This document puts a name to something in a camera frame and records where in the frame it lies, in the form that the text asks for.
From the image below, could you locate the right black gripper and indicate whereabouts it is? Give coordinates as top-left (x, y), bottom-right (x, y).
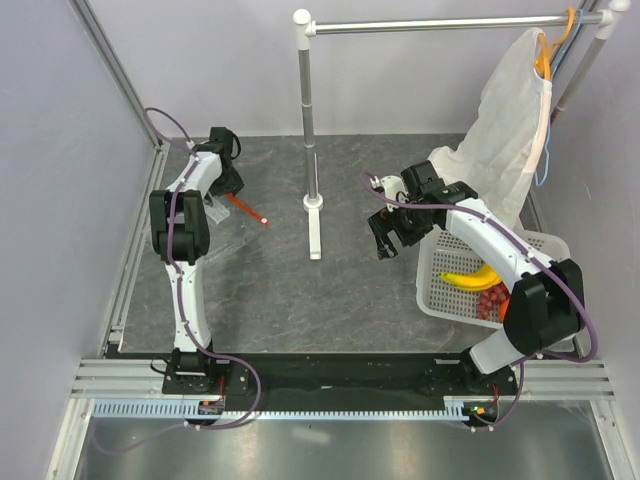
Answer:
top-left (367, 194), bottom-right (434, 259)

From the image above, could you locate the clear orange-zipper zip bag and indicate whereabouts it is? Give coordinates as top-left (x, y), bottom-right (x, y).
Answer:
top-left (204, 194), bottom-right (269, 263)

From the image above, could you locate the yellow banana bunch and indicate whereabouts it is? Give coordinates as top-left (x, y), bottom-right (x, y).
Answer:
top-left (440, 264), bottom-right (502, 292)

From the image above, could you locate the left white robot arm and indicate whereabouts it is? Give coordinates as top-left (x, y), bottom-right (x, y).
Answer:
top-left (149, 127), bottom-right (244, 395)

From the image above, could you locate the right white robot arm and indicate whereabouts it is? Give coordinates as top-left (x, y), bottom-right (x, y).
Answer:
top-left (361, 161), bottom-right (594, 394)

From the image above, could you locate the white plastic basket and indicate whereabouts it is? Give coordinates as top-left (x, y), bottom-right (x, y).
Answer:
top-left (415, 227), bottom-right (572, 331)

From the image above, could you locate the red grape bunch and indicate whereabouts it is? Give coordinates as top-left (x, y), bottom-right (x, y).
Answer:
top-left (476, 283), bottom-right (510, 320)

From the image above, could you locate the orange fruit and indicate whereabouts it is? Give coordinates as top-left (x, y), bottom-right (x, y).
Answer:
top-left (498, 299), bottom-right (510, 323)

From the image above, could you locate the white cloth garment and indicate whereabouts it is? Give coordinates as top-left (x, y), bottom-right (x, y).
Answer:
top-left (428, 28), bottom-right (552, 227)

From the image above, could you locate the blue clothes hanger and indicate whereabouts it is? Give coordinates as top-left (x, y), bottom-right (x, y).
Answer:
top-left (534, 9), bottom-right (584, 187)

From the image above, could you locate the metal clothes rack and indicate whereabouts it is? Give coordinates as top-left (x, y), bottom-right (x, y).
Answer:
top-left (292, 1), bottom-right (631, 261)

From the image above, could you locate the orange clothes hanger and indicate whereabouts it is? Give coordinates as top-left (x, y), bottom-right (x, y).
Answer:
top-left (534, 7), bottom-right (578, 81)

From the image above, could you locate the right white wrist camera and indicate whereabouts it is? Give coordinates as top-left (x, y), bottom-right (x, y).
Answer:
top-left (371, 175), bottom-right (406, 203)

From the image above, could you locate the white slotted cable duct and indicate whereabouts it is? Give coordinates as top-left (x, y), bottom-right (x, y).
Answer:
top-left (92, 399), bottom-right (486, 421)

